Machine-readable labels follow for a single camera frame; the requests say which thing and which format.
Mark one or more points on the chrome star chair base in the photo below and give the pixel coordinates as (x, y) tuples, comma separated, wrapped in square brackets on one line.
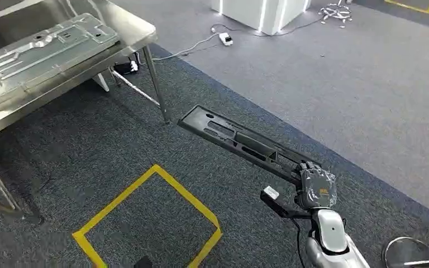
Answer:
[(334, 13)]

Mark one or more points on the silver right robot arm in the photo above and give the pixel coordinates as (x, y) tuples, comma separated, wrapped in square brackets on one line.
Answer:
[(329, 236)]

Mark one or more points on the yellow floor tape square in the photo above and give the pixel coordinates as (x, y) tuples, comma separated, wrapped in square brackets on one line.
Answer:
[(421, 7), (185, 196)]

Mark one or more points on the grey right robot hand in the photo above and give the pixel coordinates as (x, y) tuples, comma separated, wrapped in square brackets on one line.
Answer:
[(316, 188)]

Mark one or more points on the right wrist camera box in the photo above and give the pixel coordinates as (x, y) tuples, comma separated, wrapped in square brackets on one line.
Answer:
[(277, 201)]

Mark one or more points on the white lit plinth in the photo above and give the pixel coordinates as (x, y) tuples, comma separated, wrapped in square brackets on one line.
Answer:
[(260, 14)]

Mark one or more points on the white power strip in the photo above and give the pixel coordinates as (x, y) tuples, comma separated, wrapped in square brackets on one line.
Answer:
[(226, 39)]

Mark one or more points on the long black metal part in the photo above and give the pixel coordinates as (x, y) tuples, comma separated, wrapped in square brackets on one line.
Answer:
[(236, 138)]

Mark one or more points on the black robot foot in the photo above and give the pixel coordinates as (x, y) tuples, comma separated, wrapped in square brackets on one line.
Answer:
[(143, 262)]

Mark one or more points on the black device under bench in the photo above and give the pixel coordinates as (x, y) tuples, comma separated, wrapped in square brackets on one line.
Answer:
[(125, 67)]

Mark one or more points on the pressed metal tray panel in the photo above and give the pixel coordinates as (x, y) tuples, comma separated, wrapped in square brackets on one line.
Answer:
[(40, 55)]

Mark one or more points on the steel bench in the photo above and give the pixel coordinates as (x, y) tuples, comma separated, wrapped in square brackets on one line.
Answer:
[(133, 26)]

